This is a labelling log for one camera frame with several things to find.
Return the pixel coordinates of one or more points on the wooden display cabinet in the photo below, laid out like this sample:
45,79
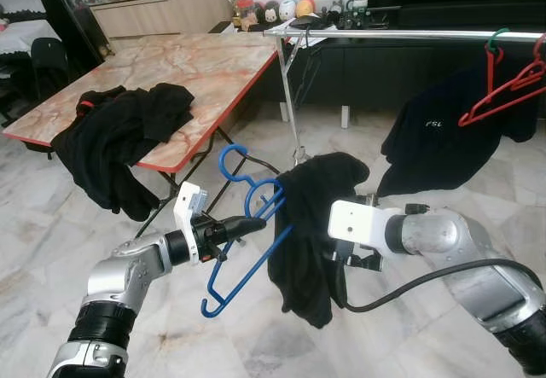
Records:
162,11

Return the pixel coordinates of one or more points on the green hook clothes hanger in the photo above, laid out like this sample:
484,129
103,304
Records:
496,33

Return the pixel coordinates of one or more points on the green circuit board device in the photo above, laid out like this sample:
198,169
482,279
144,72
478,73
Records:
358,18

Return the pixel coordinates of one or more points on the crumpled black garment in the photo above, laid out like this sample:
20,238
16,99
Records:
111,148

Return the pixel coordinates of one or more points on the black chair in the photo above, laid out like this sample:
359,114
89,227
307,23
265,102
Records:
49,66

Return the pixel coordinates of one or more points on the black garment with green print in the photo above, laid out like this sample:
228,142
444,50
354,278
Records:
307,258

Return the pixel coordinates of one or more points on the black TV cabinet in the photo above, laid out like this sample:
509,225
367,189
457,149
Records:
367,71

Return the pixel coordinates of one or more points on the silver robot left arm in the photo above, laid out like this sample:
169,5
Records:
119,284

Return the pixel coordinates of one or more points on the white lace covered table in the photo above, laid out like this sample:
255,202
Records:
17,37

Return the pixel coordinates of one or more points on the thin black clothes hanger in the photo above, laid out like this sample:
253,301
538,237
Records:
307,71

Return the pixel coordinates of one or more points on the black flat pouch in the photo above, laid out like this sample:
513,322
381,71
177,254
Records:
311,22

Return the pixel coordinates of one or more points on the chrome clothes rack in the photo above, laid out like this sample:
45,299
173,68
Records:
409,35

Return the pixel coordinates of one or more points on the red clothes hanger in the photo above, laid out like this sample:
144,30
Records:
503,98

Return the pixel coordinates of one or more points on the black round plush toy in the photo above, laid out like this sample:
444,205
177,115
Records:
268,13

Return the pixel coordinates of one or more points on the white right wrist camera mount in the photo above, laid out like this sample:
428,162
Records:
358,223

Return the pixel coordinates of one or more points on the orange round plush toy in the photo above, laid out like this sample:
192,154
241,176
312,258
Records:
305,7

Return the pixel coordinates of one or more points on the red capped plush toy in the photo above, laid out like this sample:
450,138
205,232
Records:
246,15

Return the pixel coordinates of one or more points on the blue plastic clothes hanger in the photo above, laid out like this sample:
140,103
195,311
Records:
273,203

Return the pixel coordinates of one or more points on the white round plush toy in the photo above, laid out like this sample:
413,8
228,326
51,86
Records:
288,9

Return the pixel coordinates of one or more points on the tall black glass cabinet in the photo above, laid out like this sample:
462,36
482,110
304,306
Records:
64,11

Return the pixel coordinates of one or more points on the navy blue T-shirt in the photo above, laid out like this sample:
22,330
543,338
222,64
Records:
426,148

